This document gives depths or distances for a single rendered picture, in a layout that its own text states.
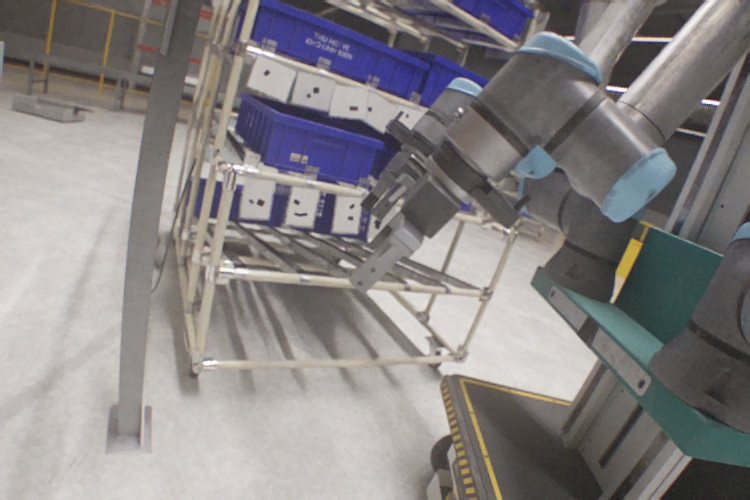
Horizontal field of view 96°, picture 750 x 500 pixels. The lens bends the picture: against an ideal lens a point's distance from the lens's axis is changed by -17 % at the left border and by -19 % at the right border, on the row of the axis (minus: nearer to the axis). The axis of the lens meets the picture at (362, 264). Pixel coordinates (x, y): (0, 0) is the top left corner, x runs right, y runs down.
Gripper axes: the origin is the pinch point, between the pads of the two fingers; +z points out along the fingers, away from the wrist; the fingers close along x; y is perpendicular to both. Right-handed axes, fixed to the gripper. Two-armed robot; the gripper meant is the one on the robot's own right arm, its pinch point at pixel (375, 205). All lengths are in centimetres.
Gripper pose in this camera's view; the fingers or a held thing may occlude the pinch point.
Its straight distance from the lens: 88.2
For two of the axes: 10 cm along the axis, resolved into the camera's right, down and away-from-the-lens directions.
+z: -6.3, 7.7, 1.0
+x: -1.7, -2.6, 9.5
